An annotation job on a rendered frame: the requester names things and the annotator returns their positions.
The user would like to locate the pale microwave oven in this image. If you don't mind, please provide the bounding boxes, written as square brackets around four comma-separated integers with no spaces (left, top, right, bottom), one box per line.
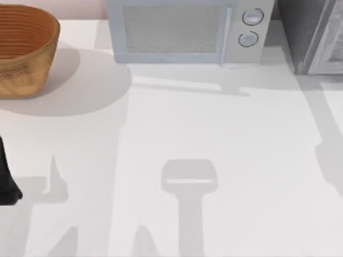
[105,0,276,66]

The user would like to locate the microwave oven door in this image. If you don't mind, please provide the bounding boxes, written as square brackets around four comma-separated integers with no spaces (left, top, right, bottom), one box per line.
[106,0,232,64]

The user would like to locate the round microwave knob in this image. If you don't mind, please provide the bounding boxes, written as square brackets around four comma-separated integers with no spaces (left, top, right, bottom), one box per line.
[237,31,259,48]
[242,8,265,26]

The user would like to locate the brown woven basket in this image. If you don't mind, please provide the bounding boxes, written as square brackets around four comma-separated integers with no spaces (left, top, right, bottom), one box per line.
[0,4,61,100]

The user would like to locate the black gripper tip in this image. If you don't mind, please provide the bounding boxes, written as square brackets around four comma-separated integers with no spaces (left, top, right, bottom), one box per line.
[0,137,23,207]

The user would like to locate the microwave door handle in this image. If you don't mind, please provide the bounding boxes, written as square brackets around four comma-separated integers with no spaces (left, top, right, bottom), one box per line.
[220,7,233,67]

